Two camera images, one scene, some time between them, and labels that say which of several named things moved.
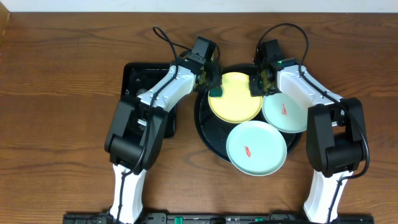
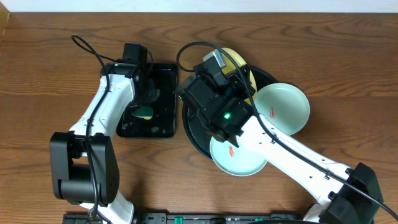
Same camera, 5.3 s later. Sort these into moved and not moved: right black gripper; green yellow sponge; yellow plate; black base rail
Moved: yellow plate; right black gripper; green yellow sponge
Not moved: black base rail
